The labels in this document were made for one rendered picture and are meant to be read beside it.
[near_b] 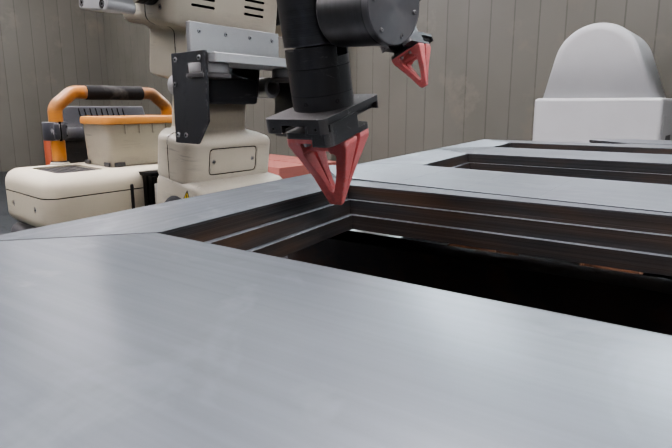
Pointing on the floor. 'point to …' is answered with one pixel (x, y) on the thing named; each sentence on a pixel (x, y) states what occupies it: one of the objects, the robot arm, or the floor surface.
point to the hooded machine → (603, 90)
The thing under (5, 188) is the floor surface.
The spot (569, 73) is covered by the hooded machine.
